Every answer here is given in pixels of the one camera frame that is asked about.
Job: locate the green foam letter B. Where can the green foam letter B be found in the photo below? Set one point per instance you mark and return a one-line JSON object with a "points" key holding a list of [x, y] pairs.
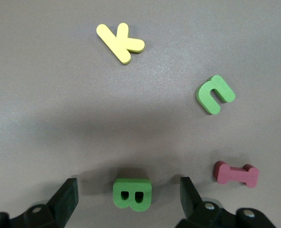
{"points": [[117, 190]]}

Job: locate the yellow foam letter K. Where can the yellow foam letter K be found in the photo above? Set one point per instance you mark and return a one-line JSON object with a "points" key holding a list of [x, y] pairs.
{"points": [[121, 45]]}

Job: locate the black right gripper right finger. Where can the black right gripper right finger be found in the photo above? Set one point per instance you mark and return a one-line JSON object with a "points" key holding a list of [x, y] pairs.
{"points": [[190, 202]]}

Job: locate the maroon foam letter I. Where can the maroon foam letter I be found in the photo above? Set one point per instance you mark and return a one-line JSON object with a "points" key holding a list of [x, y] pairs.
{"points": [[235, 175]]}

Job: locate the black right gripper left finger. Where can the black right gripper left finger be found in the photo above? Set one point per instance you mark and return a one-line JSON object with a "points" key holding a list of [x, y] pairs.
{"points": [[59, 204]]}

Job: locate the green foam lowercase n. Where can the green foam lowercase n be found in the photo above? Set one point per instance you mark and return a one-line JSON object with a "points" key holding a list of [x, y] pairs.
{"points": [[206, 95]]}

